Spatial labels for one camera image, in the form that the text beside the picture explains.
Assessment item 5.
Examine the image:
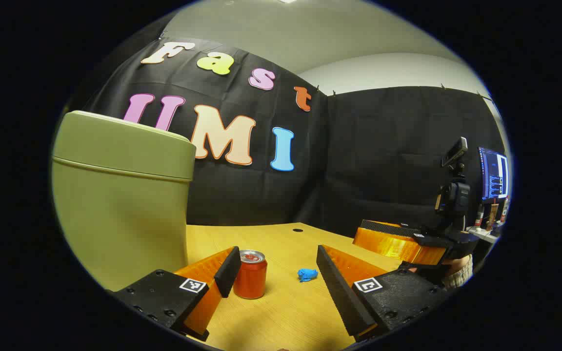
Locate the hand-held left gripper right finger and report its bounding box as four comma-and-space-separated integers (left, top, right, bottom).
316, 245, 450, 342

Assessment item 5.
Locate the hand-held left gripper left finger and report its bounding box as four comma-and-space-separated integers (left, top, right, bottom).
113, 246, 241, 342

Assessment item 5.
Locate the red pop can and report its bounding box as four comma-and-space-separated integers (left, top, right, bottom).
233, 250, 268, 299

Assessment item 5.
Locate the green desktop garbage bin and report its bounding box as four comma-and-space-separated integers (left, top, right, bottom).
51, 110, 197, 292

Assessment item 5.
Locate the wooden desktop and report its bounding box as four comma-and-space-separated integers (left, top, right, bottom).
183, 222, 408, 351

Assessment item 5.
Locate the white side table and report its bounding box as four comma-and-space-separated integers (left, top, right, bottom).
466, 225, 501, 244

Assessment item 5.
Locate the computer monitor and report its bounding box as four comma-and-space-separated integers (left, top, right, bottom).
478, 146, 509, 201

